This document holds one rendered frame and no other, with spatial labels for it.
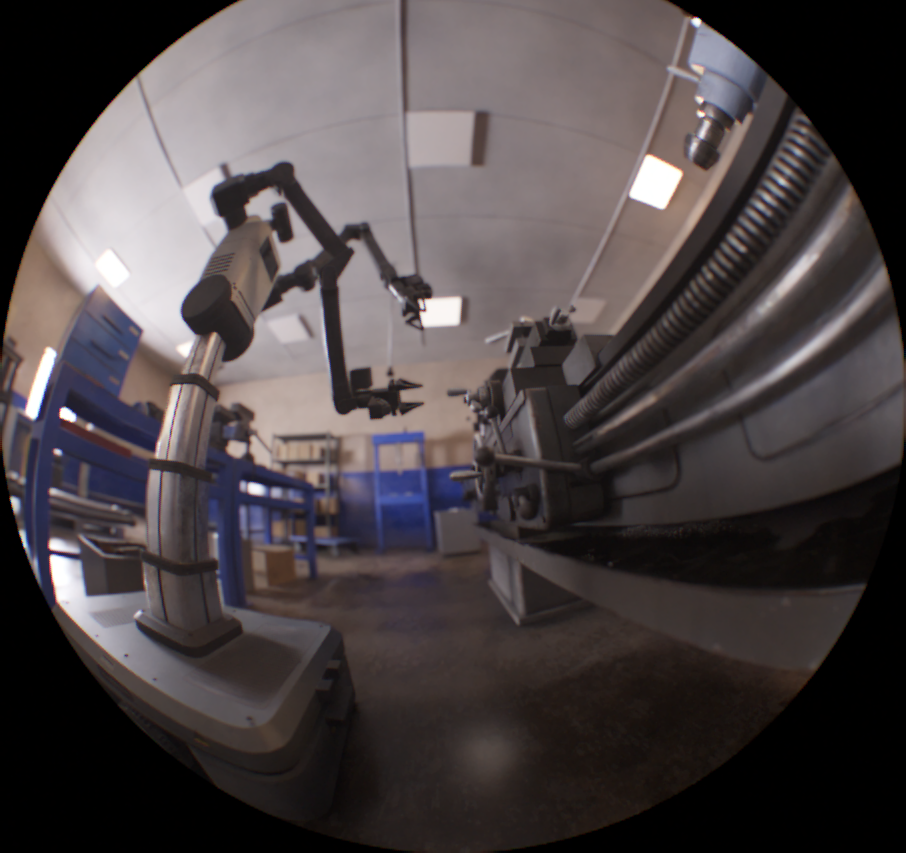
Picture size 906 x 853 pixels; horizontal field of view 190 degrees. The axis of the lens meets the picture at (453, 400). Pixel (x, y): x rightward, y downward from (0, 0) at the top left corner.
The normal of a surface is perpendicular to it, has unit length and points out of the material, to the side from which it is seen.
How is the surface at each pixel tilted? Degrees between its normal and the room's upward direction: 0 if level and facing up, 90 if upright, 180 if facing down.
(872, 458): 90
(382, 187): 180
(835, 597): 90
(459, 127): 180
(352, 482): 90
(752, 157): 90
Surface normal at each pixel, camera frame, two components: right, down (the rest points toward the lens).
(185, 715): 0.06, -0.93
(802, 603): -0.99, 0.07
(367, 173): 0.10, 0.91
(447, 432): 0.04, -0.40
